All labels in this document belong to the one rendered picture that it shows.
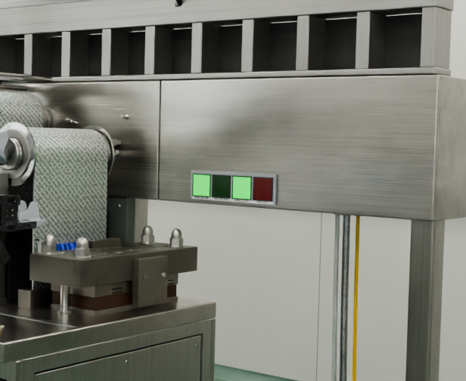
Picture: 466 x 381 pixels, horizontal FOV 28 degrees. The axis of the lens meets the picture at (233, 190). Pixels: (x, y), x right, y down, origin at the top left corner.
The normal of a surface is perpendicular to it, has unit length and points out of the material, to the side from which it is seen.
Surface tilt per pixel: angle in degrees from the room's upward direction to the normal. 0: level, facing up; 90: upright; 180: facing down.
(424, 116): 90
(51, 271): 90
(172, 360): 90
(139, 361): 90
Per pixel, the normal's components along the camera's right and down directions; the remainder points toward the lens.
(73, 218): 0.80, 0.05
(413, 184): -0.60, 0.03
